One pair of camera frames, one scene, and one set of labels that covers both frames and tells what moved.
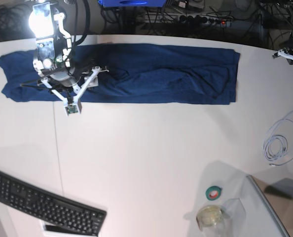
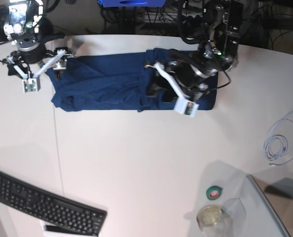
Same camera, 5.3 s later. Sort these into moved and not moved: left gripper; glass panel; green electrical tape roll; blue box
Moved: left gripper
Not moved: blue box; green electrical tape roll; glass panel
